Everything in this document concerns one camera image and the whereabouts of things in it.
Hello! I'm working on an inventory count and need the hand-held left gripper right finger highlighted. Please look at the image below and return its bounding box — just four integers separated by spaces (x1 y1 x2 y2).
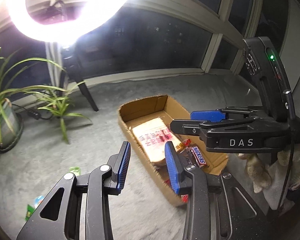
164 141 268 240

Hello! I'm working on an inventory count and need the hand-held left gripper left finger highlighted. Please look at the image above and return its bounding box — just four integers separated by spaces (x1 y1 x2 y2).
16 141 132 240

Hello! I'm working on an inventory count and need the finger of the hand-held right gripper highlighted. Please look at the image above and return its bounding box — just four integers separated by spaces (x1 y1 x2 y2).
170 116 292 142
190 106 268 121

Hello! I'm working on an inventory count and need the brown chocolate bar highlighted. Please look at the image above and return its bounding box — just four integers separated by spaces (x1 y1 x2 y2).
190 146 207 168

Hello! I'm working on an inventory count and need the red snack packet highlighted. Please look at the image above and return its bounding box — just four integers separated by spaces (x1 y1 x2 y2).
164 179 190 203

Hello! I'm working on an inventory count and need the bread packet with red print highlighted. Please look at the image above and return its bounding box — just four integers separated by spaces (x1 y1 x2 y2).
132 117 183 167

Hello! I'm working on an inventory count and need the cardboard box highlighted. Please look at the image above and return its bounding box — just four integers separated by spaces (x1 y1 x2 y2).
117 94 229 207

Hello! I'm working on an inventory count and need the green white jelly packet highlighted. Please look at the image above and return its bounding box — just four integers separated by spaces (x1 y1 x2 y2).
33 195 45 209

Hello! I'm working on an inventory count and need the grey carpet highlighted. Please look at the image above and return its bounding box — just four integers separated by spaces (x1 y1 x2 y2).
0 74 300 240

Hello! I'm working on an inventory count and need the black tripod stand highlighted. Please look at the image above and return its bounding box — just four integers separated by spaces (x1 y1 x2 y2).
44 0 99 112

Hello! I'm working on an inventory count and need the small spider plant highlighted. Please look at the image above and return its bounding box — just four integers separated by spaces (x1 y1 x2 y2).
37 87 93 145

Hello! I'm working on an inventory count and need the potted spider plant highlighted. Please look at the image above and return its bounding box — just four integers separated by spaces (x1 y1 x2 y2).
0 47 65 153

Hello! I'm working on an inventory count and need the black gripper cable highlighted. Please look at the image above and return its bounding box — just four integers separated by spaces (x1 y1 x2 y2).
277 89 297 213

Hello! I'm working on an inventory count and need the white window frame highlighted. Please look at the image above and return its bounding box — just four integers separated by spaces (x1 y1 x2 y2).
0 0 300 85

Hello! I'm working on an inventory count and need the ring light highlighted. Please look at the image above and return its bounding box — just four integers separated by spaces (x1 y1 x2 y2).
0 0 140 48

